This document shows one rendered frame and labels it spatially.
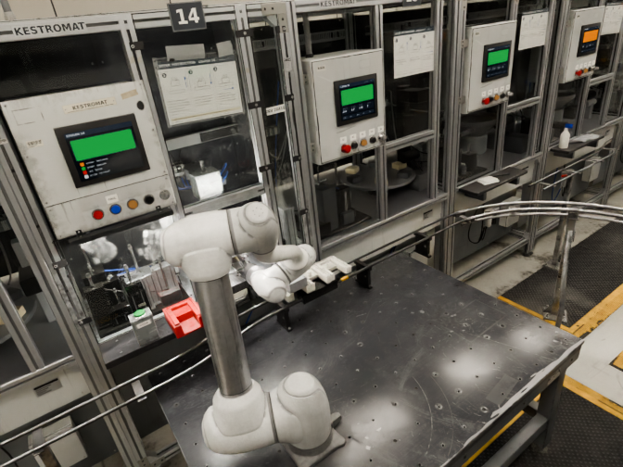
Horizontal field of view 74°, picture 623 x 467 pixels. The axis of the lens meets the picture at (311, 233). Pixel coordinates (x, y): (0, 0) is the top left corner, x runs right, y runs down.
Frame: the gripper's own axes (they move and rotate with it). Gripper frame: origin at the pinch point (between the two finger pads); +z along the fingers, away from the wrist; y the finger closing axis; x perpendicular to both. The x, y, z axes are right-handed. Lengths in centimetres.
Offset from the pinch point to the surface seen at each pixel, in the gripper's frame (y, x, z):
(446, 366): -33, -45, -86
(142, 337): -6, 50, -20
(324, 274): -12.9, -32.9, -24.6
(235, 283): -9.7, 3.9, -5.4
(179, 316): -6.0, 34.0, -17.6
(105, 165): 58, 41, -11
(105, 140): 66, 39, -11
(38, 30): 100, 46, -8
